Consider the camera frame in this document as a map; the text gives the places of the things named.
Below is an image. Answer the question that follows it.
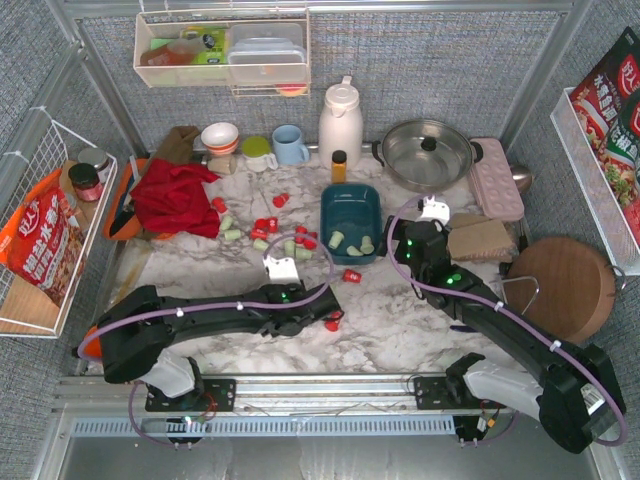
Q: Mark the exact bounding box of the teal storage basket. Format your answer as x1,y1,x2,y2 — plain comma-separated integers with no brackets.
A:
320,183,382,266

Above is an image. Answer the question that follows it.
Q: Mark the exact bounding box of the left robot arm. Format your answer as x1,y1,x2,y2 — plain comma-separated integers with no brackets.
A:
77,251,344,401

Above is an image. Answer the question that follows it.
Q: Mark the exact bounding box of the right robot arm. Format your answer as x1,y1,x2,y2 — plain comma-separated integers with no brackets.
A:
382,214,629,454

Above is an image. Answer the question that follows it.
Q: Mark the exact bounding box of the brown cardboard sheet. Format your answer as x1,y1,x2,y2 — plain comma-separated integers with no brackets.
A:
448,213,516,261

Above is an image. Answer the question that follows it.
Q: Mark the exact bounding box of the steel pot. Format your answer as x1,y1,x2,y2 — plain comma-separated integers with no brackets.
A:
371,119,484,194

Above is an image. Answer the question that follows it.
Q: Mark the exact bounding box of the pink egg tray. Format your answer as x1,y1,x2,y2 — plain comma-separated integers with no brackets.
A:
470,137,524,222

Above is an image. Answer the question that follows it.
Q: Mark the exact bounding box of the orange juice bottle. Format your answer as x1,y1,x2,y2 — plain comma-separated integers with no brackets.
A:
331,150,347,184

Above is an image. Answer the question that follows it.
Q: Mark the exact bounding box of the round wooden board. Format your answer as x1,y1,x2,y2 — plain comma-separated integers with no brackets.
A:
503,237,616,344

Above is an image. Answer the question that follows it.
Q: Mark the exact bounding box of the white thermos jug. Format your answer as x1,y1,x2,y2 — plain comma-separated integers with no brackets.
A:
318,76,364,170

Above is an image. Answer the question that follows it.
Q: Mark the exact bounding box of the red cloth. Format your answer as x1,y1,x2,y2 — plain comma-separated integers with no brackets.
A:
131,158,221,239

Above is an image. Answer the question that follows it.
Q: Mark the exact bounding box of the green lidded cup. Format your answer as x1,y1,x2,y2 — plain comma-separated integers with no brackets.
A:
241,136,278,173

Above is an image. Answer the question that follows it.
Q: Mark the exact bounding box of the blue mug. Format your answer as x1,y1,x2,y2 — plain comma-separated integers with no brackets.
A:
272,125,310,166

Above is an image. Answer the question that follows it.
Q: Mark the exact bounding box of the orange tray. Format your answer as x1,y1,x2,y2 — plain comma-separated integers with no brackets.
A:
102,158,172,241

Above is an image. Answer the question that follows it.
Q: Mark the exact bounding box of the white orange bowl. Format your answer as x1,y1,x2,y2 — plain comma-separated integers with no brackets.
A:
200,122,239,155

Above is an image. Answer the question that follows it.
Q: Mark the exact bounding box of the black knife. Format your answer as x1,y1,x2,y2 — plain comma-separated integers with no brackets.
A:
109,209,134,238

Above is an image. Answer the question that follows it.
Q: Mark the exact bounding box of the orange mug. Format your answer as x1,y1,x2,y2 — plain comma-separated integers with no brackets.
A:
83,325,102,360

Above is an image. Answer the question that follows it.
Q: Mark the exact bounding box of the olive brown cloth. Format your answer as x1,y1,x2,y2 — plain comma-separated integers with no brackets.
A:
154,126,200,165

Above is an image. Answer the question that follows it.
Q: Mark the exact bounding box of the white mesh rack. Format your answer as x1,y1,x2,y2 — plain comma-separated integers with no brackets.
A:
550,87,639,276

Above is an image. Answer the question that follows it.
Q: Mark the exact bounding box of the red seasoning packet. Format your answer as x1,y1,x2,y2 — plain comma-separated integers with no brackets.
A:
569,27,639,240

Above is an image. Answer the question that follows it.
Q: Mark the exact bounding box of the dark lid jar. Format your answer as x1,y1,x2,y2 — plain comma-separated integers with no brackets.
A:
68,163,103,203

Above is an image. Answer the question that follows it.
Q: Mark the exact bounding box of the metal lid jar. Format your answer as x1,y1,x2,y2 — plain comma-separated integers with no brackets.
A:
77,147,110,183

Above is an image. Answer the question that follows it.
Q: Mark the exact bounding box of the red snack bag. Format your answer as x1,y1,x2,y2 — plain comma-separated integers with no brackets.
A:
1,169,84,306

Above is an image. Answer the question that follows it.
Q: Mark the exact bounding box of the clear plastic food box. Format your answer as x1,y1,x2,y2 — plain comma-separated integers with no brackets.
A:
226,22,307,85

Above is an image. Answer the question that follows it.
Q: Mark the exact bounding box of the clear wall shelf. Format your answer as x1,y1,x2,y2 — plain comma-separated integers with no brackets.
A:
133,8,311,96

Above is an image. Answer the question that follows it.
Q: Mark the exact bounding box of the white wire basket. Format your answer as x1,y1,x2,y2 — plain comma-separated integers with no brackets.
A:
1,106,118,338

